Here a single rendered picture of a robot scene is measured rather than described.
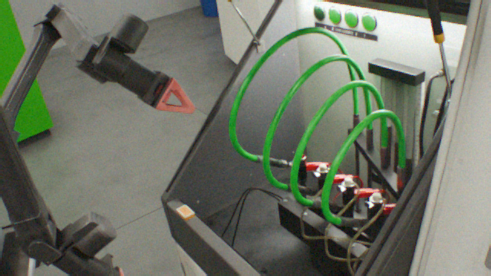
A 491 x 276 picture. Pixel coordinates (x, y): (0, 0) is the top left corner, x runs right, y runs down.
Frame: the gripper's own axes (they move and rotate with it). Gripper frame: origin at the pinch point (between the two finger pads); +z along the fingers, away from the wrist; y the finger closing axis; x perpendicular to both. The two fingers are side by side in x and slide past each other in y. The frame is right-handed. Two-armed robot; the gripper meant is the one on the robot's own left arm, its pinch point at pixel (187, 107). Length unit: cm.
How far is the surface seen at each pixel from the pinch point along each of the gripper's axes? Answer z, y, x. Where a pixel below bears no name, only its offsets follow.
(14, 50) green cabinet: -66, 323, 20
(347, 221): 33.9, -19.0, 4.2
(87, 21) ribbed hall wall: -30, 664, -62
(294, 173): 20.6, -14.7, 1.1
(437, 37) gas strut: 21.8, -32.1, -29.5
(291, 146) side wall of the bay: 50, 45, -8
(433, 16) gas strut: 17.8, -33.7, -30.8
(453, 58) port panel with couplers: 42, -15, -38
